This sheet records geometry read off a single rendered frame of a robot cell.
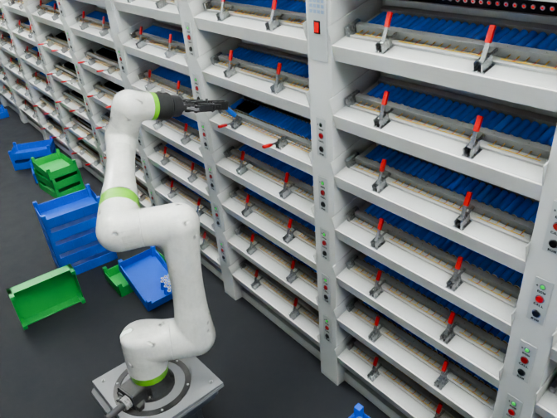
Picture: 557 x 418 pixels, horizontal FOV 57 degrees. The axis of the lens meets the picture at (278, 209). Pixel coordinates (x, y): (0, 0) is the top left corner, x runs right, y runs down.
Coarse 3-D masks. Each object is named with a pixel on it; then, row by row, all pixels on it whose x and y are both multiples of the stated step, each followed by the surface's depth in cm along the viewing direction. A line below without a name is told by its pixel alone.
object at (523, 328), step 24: (552, 144) 100; (552, 168) 102; (552, 192) 104; (528, 264) 114; (552, 264) 110; (528, 288) 117; (552, 312) 114; (528, 336) 122; (552, 360) 124; (504, 384) 134; (528, 384) 128; (504, 408) 137; (528, 408) 131
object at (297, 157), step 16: (224, 96) 205; (240, 96) 210; (208, 112) 202; (240, 112) 201; (224, 128) 197; (240, 128) 192; (256, 144) 184; (288, 144) 175; (288, 160) 173; (304, 160) 166
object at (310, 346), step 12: (204, 264) 278; (252, 300) 247; (264, 312) 241; (276, 324) 236; (288, 324) 229; (300, 336) 222; (312, 348) 218; (348, 372) 204; (360, 384) 199; (372, 396) 195; (384, 408) 192; (396, 408) 188
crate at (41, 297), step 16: (48, 272) 250; (64, 272) 249; (16, 288) 241; (32, 288) 248; (48, 288) 253; (64, 288) 258; (16, 304) 246; (32, 304) 251; (48, 304) 256; (64, 304) 259; (32, 320) 250
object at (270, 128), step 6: (228, 114) 201; (240, 114) 195; (246, 120) 192; (252, 120) 189; (258, 120) 188; (258, 126) 188; (264, 126) 184; (270, 126) 183; (270, 132) 183; (276, 132) 180; (282, 132) 178; (288, 132) 176; (288, 138) 175; (294, 138) 173; (300, 138) 172; (294, 144) 172; (300, 144) 171; (306, 144) 169; (306, 150) 168
